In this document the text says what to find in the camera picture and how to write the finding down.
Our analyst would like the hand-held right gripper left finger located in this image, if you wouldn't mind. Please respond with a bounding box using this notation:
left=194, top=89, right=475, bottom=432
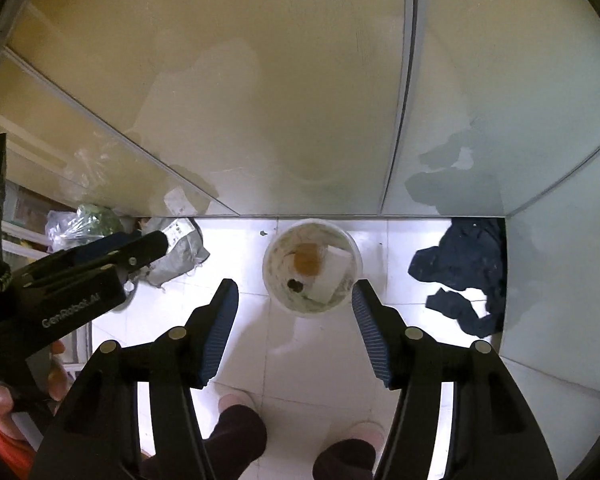
left=30, top=278, right=240, bottom=480

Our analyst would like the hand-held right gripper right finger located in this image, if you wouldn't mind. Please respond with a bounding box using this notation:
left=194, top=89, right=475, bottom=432
left=352, top=280, right=560, bottom=480

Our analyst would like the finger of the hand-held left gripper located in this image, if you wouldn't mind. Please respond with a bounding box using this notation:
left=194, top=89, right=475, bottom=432
left=12, top=232, right=170, bottom=282
left=109, top=253, right=153, bottom=281

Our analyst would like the white tissue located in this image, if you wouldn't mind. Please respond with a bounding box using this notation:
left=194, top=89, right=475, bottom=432
left=309, top=244, right=354, bottom=304

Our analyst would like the white plastic bucket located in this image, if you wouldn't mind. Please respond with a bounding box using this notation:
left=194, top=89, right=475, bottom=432
left=262, top=218, right=364, bottom=314

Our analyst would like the person's left forearm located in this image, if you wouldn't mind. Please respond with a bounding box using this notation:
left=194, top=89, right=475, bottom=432
left=0, top=405, right=38, bottom=480

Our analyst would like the grey plastic bag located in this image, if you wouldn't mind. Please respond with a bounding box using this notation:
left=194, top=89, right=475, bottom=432
left=139, top=217, right=212, bottom=289

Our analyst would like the bag of green vegetables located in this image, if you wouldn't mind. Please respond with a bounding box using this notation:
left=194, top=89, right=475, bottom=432
left=44, top=203, right=127, bottom=254

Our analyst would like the pink slipper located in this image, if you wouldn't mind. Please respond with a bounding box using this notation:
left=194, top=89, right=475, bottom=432
left=344, top=422, right=387, bottom=447
left=218, top=391, right=257, bottom=412

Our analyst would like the person's left leg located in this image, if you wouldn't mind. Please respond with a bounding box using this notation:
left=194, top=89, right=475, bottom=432
left=142, top=404, right=269, bottom=480

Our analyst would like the person's leg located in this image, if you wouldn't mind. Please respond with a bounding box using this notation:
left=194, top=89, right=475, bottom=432
left=312, top=437, right=379, bottom=480
left=142, top=404, right=269, bottom=480

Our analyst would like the dark cloth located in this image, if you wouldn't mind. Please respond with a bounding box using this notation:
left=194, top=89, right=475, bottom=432
left=408, top=217, right=507, bottom=339

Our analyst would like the person's right leg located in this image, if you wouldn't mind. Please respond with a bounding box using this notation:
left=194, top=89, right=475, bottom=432
left=312, top=437, right=379, bottom=480

